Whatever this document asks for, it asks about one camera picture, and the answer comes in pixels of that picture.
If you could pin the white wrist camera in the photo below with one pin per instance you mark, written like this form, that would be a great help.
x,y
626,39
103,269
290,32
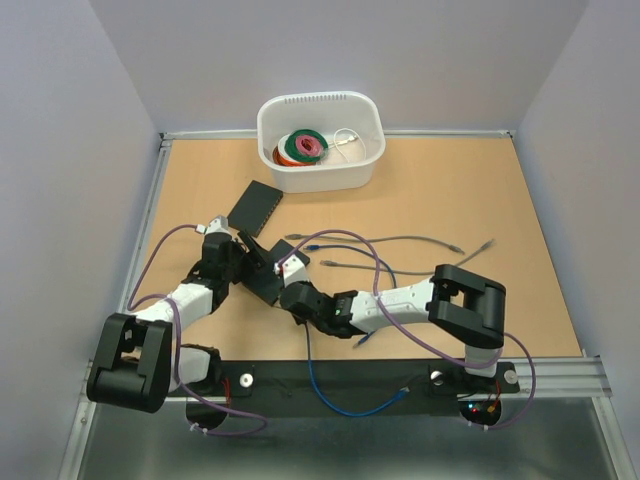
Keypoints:
x,y
216,231
291,270

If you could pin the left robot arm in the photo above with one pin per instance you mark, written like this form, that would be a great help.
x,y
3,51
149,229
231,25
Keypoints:
x,y
139,359

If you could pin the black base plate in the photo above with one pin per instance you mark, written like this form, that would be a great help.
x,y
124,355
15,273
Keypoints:
x,y
286,389

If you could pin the aluminium table frame rail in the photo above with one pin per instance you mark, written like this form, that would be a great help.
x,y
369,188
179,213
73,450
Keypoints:
x,y
464,189

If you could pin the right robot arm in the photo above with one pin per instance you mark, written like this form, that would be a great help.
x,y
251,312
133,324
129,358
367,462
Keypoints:
x,y
469,307

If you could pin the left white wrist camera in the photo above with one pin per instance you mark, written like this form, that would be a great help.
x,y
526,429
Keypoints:
x,y
216,231

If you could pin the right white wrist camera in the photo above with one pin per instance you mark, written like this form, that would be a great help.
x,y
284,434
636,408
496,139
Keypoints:
x,y
291,270

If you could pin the white plastic bin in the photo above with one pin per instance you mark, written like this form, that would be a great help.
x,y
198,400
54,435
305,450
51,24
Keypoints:
x,y
349,124

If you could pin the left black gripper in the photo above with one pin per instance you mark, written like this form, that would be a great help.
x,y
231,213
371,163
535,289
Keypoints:
x,y
252,256

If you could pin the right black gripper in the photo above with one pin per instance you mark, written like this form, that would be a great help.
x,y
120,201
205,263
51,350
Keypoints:
x,y
298,318

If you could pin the black network switch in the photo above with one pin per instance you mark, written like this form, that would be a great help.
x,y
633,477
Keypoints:
x,y
270,280
254,208

